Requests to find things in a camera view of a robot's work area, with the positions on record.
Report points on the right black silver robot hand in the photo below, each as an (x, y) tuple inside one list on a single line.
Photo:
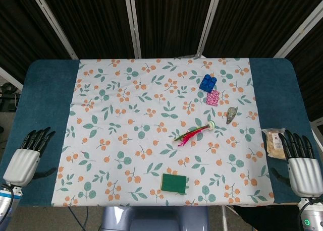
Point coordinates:
[(305, 175)]

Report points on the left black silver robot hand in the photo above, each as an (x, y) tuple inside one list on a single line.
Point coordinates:
[(21, 165)]

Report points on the feather shuttlecock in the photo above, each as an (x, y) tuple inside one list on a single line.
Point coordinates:
[(210, 125)]

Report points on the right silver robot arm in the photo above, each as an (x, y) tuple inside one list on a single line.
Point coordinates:
[(311, 216)]

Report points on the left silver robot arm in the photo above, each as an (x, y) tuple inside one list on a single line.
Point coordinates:
[(3, 203)]

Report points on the pink patterned square pad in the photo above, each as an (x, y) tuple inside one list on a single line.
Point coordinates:
[(212, 98)]

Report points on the clear snack bag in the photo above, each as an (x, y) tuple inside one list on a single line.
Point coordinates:
[(272, 142)]

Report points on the dark blue table cover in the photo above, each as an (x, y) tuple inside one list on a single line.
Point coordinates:
[(45, 102)]

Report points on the black equipment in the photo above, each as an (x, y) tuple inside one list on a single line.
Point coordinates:
[(7, 92)]

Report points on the white table leg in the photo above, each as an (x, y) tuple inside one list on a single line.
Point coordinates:
[(225, 218)]

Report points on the floral print white tablecloth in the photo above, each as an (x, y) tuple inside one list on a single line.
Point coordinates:
[(141, 115)]

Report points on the green yellow scrub sponge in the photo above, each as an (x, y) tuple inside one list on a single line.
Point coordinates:
[(173, 182)]

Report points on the blue toy building block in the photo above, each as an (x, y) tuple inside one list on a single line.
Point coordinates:
[(207, 83)]

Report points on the grey blue plastic chair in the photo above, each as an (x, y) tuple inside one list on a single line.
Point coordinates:
[(151, 218)]

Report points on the dark folding screen white frames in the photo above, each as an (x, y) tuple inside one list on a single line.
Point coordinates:
[(171, 19)]

